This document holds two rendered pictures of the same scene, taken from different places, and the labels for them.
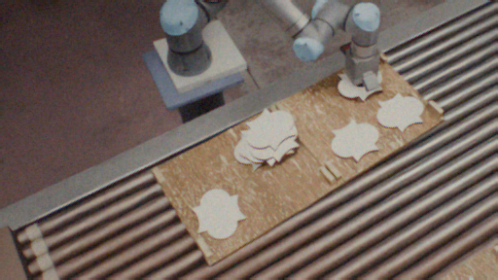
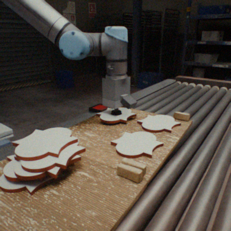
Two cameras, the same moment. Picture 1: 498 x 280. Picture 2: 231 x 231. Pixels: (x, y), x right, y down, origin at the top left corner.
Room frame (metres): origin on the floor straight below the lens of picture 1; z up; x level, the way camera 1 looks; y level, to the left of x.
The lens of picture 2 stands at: (0.52, 0.16, 1.24)
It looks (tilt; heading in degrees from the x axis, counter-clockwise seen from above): 21 degrees down; 339
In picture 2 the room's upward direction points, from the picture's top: straight up
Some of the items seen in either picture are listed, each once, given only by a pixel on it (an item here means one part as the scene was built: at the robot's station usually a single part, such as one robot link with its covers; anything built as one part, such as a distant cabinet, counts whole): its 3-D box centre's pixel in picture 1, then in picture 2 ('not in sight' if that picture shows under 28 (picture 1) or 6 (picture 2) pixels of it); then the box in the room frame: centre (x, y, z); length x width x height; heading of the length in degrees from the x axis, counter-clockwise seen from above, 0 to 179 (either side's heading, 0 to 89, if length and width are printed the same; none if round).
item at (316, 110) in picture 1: (358, 114); (125, 131); (1.11, -0.11, 0.93); 0.41 x 0.35 x 0.02; 126
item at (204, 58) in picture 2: not in sight; (205, 57); (4.36, -3.55, 0.74); 0.44 x 0.36 x 0.20; 15
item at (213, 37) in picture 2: not in sight; (212, 36); (4.32, -3.62, 1.20); 0.36 x 0.28 x 0.22; 16
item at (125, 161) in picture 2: (333, 170); (133, 167); (0.89, -0.03, 0.95); 0.06 x 0.02 x 0.03; 36
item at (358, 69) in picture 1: (365, 67); (120, 90); (1.20, -0.13, 1.05); 0.12 x 0.09 x 0.16; 27
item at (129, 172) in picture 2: (327, 175); (129, 172); (0.87, -0.02, 0.95); 0.06 x 0.02 x 0.03; 36
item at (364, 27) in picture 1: (364, 23); (115, 44); (1.22, -0.12, 1.21); 0.09 x 0.08 x 0.11; 63
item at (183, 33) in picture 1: (182, 22); not in sight; (1.36, 0.45, 1.06); 0.13 x 0.12 x 0.14; 153
